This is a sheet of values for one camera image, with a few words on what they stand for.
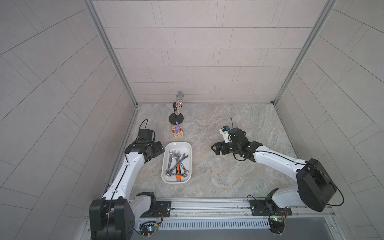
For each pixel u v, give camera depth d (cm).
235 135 64
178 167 84
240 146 64
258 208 71
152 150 72
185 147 90
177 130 96
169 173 81
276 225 68
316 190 41
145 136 63
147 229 65
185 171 83
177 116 105
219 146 74
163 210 71
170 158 87
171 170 82
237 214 71
